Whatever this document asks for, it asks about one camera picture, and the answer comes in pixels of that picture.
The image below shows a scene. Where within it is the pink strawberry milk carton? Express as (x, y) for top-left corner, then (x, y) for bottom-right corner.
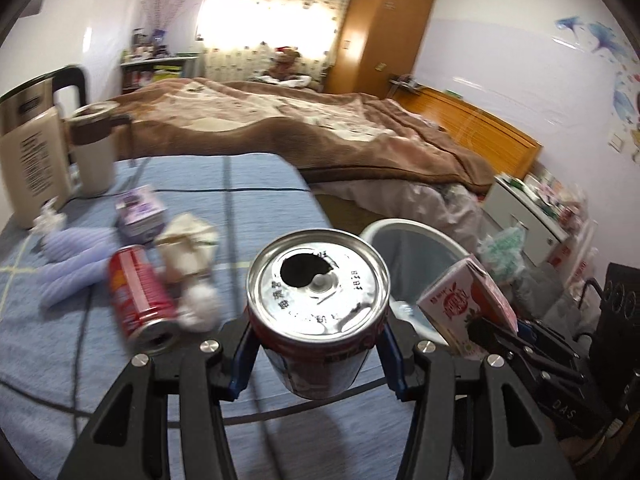
(418, 256), (518, 360)

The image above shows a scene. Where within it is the red cartoon drink can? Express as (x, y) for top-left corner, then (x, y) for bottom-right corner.
(107, 245), (179, 354)

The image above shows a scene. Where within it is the white tissue ball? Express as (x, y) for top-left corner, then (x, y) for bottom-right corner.
(177, 278), (221, 333)

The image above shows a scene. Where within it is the red can top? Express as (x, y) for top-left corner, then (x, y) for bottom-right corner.
(245, 229), (390, 400)

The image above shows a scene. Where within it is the beige paper bag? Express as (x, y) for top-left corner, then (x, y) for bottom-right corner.
(154, 212), (219, 284)

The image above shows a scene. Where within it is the purple blueberry milk carton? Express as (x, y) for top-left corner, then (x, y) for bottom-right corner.
(115, 184), (166, 244)

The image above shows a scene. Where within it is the white tissue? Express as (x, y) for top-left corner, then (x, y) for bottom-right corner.
(32, 197), (67, 236)

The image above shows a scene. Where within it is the white round trash bin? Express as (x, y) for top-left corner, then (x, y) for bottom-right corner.
(360, 219), (470, 347)

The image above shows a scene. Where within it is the grey padded chair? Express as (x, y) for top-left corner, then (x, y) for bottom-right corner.
(508, 263), (600, 338)

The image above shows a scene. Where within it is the green printed plastic bag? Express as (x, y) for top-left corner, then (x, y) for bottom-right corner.
(477, 224), (527, 285)

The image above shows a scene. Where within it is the white nightstand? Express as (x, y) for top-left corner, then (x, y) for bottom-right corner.
(478, 174), (572, 266)

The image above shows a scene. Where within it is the pink bed sheet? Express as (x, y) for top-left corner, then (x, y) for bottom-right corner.
(311, 180), (483, 252)

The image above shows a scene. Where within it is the wooden headboard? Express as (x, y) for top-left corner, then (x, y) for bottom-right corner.
(394, 87), (542, 179)

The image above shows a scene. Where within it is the blue plaid tablecloth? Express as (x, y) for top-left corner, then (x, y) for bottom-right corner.
(0, 152), (467, 480)

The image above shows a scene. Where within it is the brown fleece blanket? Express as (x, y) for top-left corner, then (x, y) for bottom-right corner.
(114, 78), (495, 194)

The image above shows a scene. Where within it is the white electric kettle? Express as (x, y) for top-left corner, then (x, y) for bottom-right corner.
(1, 65), (88, 230)

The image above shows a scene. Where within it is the white brown-lidded mug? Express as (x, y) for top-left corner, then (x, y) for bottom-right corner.
(65, 101), (136, 196)

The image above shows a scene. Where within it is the wooden wardrobe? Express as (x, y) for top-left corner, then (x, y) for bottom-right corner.
(324, 0), (435, 99)

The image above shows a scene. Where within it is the brown teddy bear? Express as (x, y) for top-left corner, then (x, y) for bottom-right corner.
(264, 47), (300, 84)

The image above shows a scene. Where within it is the cluttered desk shelf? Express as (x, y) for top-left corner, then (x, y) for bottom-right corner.
(120, 54), (201, 94)

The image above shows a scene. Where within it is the heart patterned curtain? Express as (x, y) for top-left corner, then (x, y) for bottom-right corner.
(196, 0), (350, 84)

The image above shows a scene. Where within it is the purple branch decoration vase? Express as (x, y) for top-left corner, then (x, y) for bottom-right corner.
(142, 0), (203, 54)

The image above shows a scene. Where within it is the black camera box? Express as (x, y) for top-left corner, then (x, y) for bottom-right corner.
(575, 263), (639, 406)

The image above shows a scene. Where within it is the white wall switch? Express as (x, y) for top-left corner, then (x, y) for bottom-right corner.
(608, 134), (624, 153)

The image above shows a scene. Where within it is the black kettle power cable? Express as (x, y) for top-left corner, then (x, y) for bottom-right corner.
(0, 159), (396, 428)

